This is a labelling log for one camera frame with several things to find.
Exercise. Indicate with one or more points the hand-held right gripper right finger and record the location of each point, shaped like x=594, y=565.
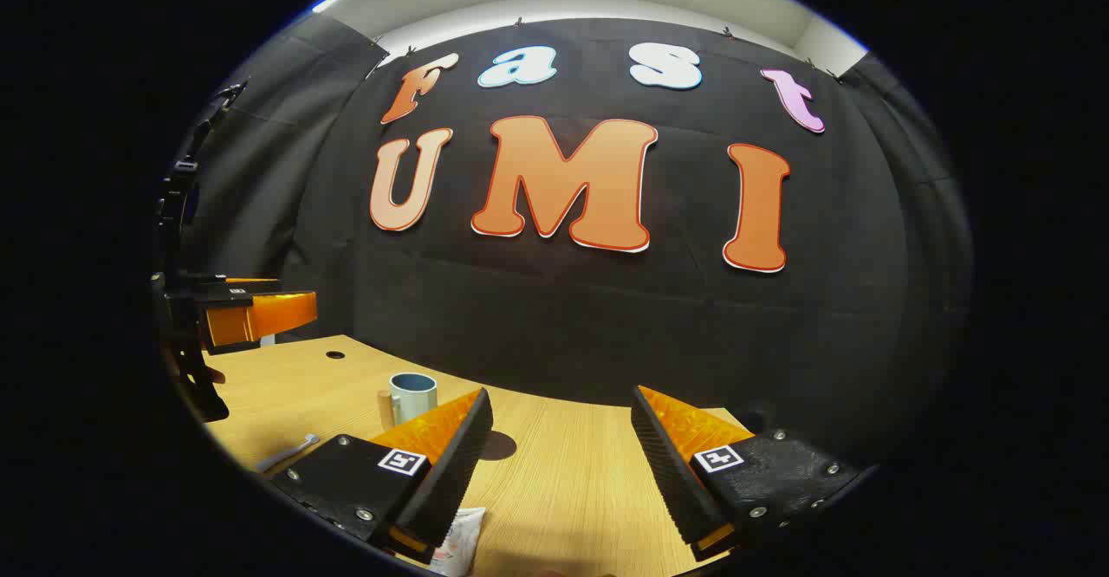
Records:
x=667, y=473

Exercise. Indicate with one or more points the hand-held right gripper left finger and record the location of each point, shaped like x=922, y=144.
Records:
x=450, y=464

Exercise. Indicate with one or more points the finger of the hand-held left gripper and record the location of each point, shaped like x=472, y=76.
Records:
x=251, y=285
x=269, y=313

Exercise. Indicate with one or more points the dark round coaster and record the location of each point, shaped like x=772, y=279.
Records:
x=502, y=445

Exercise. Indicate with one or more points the pale green cup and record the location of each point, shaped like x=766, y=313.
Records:
x=414, y=397

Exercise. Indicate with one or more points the white toothpaste tube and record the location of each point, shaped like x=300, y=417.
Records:
x=459, y=542

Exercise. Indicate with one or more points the white toothbrush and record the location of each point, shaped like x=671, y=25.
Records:
x=290, y=452

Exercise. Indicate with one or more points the wooden desktop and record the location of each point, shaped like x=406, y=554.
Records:
x=563, y=490

